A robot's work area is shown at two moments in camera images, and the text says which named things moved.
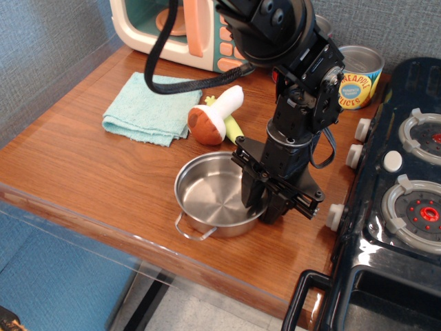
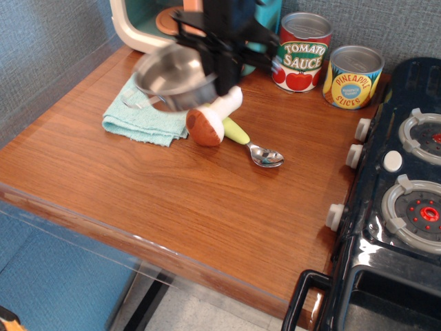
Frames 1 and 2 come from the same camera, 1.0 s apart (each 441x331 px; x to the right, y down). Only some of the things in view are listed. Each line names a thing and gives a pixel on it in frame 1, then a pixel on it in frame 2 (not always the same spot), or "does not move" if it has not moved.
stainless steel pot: (209, 187) to (176, 74)
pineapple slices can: (362, 73) does not move
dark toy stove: (386, 272) does not move
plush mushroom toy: (207, 123) does not move
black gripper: (278, 167) to (231, 25)
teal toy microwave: (198, 37) does not move
